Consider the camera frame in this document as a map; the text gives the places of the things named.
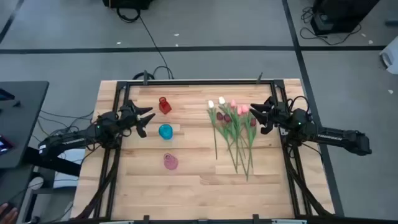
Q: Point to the pink glass vase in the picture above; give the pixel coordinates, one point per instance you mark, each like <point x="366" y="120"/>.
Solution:
<point x="170" y="161"/>

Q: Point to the blue glass vase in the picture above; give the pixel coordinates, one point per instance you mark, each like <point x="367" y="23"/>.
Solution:
<point x="165" y="132"/>

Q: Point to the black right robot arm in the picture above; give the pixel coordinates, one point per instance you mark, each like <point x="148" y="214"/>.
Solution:
<point x="335" y="138"/>

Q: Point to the red-cased phone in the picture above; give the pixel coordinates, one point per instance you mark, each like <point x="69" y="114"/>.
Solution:
<point x="5" y="144"/>

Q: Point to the white plastic object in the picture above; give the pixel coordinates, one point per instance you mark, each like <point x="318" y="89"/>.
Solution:
<point x="391" y="57"/>

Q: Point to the large black equipment case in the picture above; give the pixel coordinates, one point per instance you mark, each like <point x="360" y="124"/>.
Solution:
<point x="339" y="15"/>

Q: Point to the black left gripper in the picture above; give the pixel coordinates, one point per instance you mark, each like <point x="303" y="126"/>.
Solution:
<point x="127" y="116"/>

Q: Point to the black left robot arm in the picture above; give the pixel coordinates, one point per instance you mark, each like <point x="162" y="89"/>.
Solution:
<point x="62" y="141"/>

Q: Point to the person's hand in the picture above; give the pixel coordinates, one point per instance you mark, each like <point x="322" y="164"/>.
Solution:
<point x="9" y="214"/>

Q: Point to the red glass vase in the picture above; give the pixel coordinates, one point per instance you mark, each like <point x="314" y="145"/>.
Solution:
<point x="164" y="106"/>

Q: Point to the dark flat device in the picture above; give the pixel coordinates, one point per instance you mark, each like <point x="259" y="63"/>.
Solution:
<point x="6" y="94"/>

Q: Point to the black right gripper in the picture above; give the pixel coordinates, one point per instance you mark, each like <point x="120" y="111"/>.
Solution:
<point x="278" y="113"/>

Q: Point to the bunch of tulips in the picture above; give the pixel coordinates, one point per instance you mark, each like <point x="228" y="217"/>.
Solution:
<point x="221" y="100"/>

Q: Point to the black desk foot bar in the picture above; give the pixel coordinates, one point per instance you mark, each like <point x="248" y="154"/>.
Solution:
<point x="53" y="161"/>

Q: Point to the black equipment box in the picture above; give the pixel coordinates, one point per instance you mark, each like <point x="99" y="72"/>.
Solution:
<point x="127" y="3"/>

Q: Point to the grey frame clamp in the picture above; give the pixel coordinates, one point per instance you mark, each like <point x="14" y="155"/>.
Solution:
<point x="259" y="77"/>
<point x="145" y="77"/>
<point x="255" y="218"/>
<point x="146" y="218"/>

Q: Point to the black desk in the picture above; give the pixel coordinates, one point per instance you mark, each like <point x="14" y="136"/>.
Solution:
<point x="21" y="124"/>

